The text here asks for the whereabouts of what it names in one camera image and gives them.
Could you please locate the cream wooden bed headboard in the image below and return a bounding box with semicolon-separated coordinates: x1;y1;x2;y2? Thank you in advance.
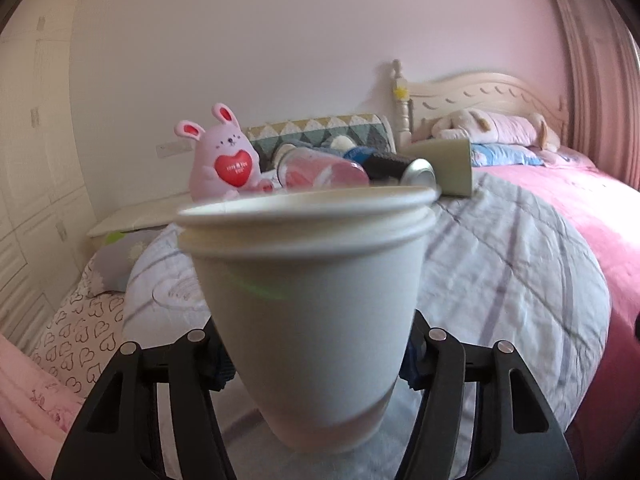
391;59;571;150

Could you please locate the heart print pillow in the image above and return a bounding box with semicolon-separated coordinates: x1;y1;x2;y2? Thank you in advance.
29;252;127;400

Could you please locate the white bedside board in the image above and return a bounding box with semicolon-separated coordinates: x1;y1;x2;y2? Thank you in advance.
87;194;201;238

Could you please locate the cream curtain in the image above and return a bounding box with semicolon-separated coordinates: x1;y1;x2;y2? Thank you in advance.
542;0;640;193

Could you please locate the blue printed pillow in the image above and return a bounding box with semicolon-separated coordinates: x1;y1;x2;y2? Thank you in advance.
470;143;545;168

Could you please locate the beige paper cup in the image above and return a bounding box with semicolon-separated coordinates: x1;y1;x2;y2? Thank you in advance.
400;139;475;197

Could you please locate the pink transparent plastic bottle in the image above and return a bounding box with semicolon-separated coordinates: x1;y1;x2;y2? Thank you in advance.
272;146;370;191

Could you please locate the white paper cup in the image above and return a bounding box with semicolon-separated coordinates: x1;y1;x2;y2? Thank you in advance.
176;186;441;456

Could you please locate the white wardrobe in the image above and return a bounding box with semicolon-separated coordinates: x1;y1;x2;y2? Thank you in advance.
0;0;98;351

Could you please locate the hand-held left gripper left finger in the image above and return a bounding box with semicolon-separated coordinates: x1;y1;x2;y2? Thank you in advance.
51;329;237;480

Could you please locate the grey striped quilt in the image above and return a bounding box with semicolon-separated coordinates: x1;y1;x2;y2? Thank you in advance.
122;172;612;480

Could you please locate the pink bed sheet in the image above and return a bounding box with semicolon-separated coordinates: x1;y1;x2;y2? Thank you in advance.
472;146;640;480

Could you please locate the blue bottle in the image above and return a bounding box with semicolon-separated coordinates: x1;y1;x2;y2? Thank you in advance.
320;136;373;165

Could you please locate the triangle patterned cushion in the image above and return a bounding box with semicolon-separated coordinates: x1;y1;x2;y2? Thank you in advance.
245;113;397;173

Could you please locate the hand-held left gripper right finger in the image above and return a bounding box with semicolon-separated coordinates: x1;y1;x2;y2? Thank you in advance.
395;310;581;480

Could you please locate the pink rabbit toy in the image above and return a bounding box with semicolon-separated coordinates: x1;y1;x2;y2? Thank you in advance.
174;103;275;202

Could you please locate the plush dog toy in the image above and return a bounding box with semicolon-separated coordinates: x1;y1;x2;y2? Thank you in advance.
431;108;562;152

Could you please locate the pink floral cloth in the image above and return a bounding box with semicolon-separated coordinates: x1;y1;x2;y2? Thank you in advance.
0;332;88;466

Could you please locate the grey daisy pillow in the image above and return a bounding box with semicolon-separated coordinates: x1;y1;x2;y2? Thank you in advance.
91;229;163;295

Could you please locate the black ribbed can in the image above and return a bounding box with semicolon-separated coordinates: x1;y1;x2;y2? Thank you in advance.
361;153;437;187

